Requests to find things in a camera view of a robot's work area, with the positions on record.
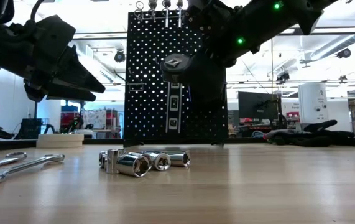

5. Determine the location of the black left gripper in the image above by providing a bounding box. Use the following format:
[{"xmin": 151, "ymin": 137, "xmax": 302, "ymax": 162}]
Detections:
[{"xmin": 23, "ymin": 14, "xmax": 106, "ymax": 103}]

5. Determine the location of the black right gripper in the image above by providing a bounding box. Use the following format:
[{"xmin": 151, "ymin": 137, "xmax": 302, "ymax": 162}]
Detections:
[{"xmin": 186, "ymin": 0, "xmax": 243, "ymax": 105}]

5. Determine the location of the black tape measure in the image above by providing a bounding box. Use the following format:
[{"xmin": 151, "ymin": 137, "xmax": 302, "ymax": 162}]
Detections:
[{"xmin": 160, "ymin": 52, "xmax": 194, "ymax": 83}]

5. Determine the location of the long chrome socket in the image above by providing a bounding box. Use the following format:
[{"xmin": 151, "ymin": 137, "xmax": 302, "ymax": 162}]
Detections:
[{"xmin": 164, "ymin": 150, "xmax": 191, "ymax": 168}]

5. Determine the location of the grey black handled screwdriver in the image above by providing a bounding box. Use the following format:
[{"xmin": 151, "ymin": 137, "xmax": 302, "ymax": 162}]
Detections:
[
  {"xmin": 147, "ymin": 0, "xmax": 159, "ymax": 20},
  {"xmin": 175, "ymin": 0, "xmax": 185, "ymax": 29},
  {"xmin": 161, "ymin": 0, "xmax": 172, "ymax": 29}
]

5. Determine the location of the large chrome combination wrench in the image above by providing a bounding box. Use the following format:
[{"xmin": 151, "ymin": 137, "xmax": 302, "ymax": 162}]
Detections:
[{"xmin": 0, "ymin": 154, "xmax": 66, "ymax": 189}]

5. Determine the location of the large chrome socket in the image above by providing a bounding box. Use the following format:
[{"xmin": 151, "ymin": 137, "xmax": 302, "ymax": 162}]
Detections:
[{"xmin": 116, "ymin": 152, "xmax": 152, "ymax": 178}]

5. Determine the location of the red tool cart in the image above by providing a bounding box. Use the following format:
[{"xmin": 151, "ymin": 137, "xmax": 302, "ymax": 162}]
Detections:
[{"xmin": 104, "ymin": 108, "xmax": 124, "ymax": 139}]

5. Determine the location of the black computer monitor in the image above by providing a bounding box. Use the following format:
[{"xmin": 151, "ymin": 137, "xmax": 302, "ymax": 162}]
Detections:
[{"xmin": 237, "ymin": 91, "xmax": 283, "ymax": 121}]

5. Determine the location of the white masking tape roll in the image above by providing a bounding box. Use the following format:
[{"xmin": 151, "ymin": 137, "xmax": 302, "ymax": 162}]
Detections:
[{"xmin": 36, "ymin": 133, "xmax": 85, "ymax": 149}]

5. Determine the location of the black plastic crate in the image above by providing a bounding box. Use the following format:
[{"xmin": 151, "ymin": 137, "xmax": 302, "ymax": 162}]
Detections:
[{"xmin": 21, "ymin": 118, "xmax": 43, "ymax": 140}]

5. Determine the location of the black perforated pegboard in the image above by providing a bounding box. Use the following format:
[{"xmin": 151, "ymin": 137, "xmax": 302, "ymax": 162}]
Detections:
[{"xmin": 123, "ymin": 11, "xmax": 229, "ymax": 147}]

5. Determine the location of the work glove with red cuff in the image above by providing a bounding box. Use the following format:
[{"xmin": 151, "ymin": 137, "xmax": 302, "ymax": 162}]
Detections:
[{"xmin": 251, "ymin": 129, "xmax": 333, "ymax": 147}]

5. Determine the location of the white cylindrical appliance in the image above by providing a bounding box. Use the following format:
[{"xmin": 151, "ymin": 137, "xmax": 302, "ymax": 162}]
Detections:
[{"xmin": 298, "ymin": 82, "xmax": 330, "ymax": 124}]

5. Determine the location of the black work glove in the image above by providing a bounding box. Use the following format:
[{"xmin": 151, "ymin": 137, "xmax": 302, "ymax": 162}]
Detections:
[{"xmin": 303, "ymin": 119, "xmax": 355, "ymax": 141}]

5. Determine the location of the black ceiling camera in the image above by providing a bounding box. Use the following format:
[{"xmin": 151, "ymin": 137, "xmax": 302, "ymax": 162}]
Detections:
[
  {"xmin": 335, "ymin": 48, "xmax": 352, "ymax": 59},
  {"xmin": 276, "ymin": 72, "xmax": 290, "ymax": 84},
  {"xmin": 114, "ymin": 49, "xmax": 126, "ymax": 63}
]

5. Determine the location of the silver wire loop hook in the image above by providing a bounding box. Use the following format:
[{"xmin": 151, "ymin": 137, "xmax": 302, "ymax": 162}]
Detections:
[{"xmin": 127, "ymin": 67, "xmax": 147, "ymax": 93}]

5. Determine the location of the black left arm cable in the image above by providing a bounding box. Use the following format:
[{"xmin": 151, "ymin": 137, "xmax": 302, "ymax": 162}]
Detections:
[{"xmin": 29, "ymin": 0, "xmax": 46, "ymax": 22}]

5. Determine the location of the silver wire screwdriver rack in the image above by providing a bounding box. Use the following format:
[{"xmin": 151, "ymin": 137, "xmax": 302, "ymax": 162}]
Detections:
[{"xmin": 133, "ymin": 1, "xmax": 186, "ymax": 22}]

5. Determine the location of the black aluminium table frame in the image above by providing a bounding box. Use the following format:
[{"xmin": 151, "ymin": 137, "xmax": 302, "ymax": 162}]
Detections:
[{"xmin": 0, "ymin": 136, "xmax": 355, "ymax": 153}]

